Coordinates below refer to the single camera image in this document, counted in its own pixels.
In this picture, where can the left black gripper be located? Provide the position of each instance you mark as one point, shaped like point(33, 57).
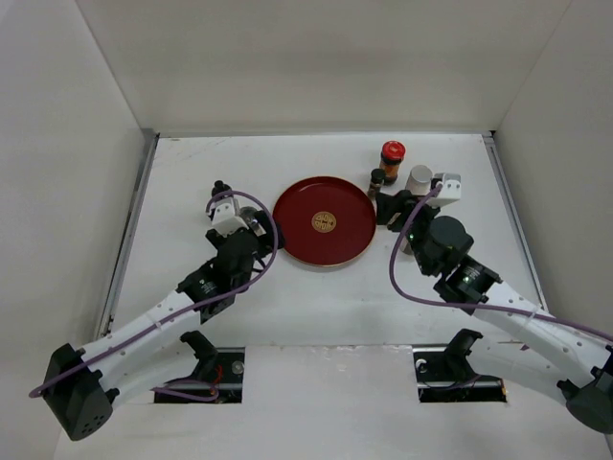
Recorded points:
point(266, 240)

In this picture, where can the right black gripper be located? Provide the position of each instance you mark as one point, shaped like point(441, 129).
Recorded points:
point(388, 205)

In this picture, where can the clear cap salt grinder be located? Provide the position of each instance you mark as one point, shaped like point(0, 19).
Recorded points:
point(249, 216)

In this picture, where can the black knob cap salt bottle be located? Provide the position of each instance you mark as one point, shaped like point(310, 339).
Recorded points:
point(220, 190)

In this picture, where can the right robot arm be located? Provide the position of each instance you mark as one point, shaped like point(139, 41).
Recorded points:
point(568, 362)

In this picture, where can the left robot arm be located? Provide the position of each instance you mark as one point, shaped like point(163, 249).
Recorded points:
point(84, 385)

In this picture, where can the small black cap spice bottle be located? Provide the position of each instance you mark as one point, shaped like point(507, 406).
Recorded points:
point(377, 178)

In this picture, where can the tall silver lid jar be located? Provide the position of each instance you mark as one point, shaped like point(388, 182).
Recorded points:
point(419, 180)

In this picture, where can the red lid chili sauce jar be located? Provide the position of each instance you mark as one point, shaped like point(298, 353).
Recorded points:
point(391, 156)

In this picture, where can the red round tray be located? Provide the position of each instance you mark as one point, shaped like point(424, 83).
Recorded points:
point(326, 221)

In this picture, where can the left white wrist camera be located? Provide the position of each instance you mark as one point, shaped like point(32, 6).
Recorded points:
point(226, 218)

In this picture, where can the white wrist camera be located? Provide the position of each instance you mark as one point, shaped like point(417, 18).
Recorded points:
point(450, 185)
point(226, 218)

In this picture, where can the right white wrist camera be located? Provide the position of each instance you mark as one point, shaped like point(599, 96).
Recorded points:
point(450, 185)

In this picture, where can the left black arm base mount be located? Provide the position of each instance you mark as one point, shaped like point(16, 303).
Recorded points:
point(218, 373)

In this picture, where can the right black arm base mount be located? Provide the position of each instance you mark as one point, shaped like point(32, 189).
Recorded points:
point(444, 376)

